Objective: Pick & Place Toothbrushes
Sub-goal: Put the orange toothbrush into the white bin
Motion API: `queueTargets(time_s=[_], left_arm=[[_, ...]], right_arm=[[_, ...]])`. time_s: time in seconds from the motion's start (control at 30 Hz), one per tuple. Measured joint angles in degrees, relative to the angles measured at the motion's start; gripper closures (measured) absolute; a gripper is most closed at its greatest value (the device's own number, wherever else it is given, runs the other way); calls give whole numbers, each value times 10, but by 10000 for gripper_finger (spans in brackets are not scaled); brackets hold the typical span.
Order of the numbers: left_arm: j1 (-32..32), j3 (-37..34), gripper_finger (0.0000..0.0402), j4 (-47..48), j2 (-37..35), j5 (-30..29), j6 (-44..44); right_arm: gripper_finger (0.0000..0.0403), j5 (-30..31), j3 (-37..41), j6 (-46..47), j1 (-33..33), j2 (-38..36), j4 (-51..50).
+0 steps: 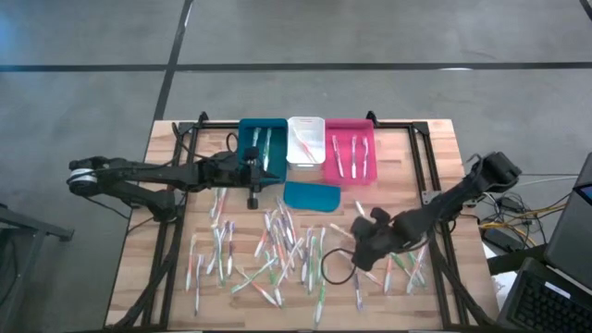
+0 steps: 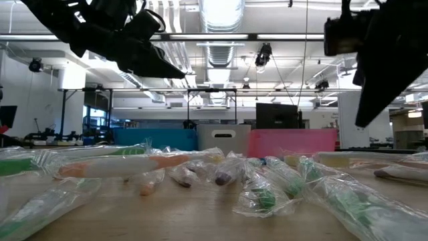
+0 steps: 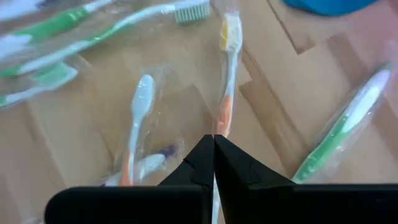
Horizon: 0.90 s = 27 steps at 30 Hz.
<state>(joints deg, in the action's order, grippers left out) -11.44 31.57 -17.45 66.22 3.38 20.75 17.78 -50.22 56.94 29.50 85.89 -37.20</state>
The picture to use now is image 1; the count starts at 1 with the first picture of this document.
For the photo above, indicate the teal bin lid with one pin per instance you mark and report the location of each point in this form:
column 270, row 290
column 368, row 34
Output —
column 312, row 196

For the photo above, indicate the grey laptop lid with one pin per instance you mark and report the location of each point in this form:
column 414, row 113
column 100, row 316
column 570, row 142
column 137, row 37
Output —
column 573, row 231

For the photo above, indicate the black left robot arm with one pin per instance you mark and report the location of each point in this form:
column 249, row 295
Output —
column 139, row 168

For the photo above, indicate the black open laptop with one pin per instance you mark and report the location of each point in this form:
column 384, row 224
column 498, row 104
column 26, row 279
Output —
column 546, row 305

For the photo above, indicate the black power brick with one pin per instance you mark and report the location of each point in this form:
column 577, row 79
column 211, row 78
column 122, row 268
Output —
column 498, row 239

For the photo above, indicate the purple toothbrush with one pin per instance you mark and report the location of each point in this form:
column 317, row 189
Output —
column 365, row 157
column 304, row 256
column 284, row 216
column 353, row 157
column 275, row 231
column 212, row 262
column 338, row 156
column 199, row 285
column 230, row 250
column 292, row 246
column 358, row 293

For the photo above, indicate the white plastic bin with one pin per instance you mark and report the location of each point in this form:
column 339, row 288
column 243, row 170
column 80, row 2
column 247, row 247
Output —
column 319, row 139

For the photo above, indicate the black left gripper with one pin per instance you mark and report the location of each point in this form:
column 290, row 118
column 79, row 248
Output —
column 229, row 168

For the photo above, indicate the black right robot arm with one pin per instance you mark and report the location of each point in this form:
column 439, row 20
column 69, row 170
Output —
column 453, row 199

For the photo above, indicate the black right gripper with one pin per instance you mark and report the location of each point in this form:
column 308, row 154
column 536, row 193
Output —
column 393, row 231

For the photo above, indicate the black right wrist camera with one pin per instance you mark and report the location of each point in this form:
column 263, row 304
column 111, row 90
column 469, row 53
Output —
column 367, row 256

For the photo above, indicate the grey side table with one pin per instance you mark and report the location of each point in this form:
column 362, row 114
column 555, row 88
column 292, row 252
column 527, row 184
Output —
column 37, row 226

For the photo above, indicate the pink plastic bin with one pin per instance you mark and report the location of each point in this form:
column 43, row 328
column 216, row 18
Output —
column 347, row 180

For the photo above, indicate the black aluminium table frame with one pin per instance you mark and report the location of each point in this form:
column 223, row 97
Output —
column 217, row 125

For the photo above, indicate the teal plastic bin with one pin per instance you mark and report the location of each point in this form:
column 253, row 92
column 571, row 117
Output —
column 277, row 152

